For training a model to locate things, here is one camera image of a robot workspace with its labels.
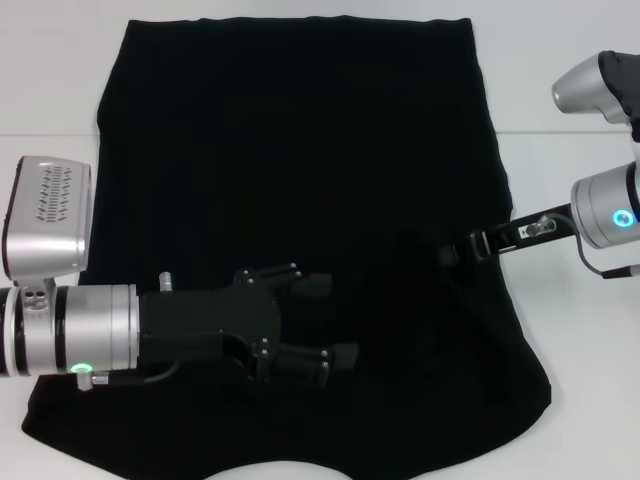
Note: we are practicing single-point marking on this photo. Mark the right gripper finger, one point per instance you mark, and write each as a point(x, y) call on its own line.
point(456, 254)

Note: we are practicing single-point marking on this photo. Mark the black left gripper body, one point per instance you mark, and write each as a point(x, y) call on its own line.
point(210, 320)

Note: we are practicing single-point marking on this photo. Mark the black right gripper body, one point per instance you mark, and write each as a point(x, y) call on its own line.
point(520, 234)

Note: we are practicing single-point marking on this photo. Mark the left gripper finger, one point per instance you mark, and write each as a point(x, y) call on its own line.
point(300, 362)
point(312, 285)

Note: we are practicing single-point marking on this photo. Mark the black t-shirt with FREE print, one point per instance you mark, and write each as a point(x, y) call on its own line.
point(300, 150)

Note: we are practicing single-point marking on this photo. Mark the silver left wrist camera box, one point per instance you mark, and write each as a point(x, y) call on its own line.
point(50, 240)

